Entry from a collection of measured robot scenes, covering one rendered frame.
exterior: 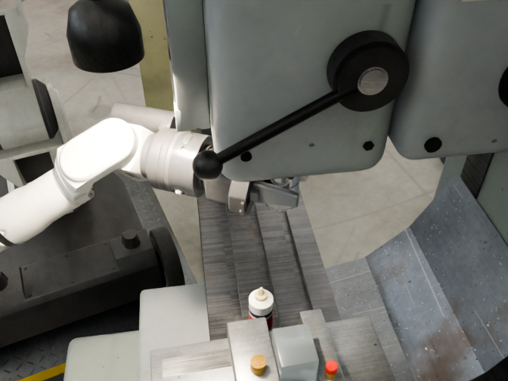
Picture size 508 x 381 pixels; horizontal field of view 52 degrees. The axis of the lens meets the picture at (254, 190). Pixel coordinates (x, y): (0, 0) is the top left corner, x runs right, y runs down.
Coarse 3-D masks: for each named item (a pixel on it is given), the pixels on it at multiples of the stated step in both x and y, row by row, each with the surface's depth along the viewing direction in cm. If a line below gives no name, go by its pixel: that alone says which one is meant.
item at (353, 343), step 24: (312, 312) 79; (312, 336) 76; (336, 336) 80; (360, 336) 80; (168, 360) 77; (192, 360) 77; (216, 360) 77; (336, 360) 73; (360, 360) 77; (384, 360) 77
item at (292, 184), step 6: (270, 180) 67; (276, 180) 67; (282, 180) 67; (288, 180) 67; (294, 180) 67; (282, 186) 67; (288, 186) 67; (294, 186) 68; (270, 204) 70; (276, 210) 70; (282, 210) 70; (288, 210) 70
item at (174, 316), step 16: (160, 288) 106; (176, 288) 106; (192, 288) 106; (144, 304) 103; (160, 304) 103; (176, 304) 103; (192, 304) 103; (144, 320) 100; (160, 320) 100; (176, 320) 100; (192, 320) 100; (144, 336) 98; (160, 336) 98; (176, 336) 98; (192, 336) 98; (208, 336) 98; (144, 352) 95; (144, 368) 93
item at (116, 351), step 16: (96, 336) 112; (112, 336) 111; (128, 336) 111; (80, 352) 109; (96, 352) 109; (112, 352) 109; (128, 352) 109; (80, 368) 106; (96, 368) 106; (112, 368) 106; (128, 368) 106
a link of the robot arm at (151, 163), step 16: (112, 112) 74; (128, 112) 74; (144, 112) 74; (160, 112) 73; (144, 128) 72; (160, 128) 73; (144, 144) 71; (160, 144) 69; (144, 160) 71; (160, 160) 69; (128, 176) 77; (144, 176) 73; (160, 176) 70
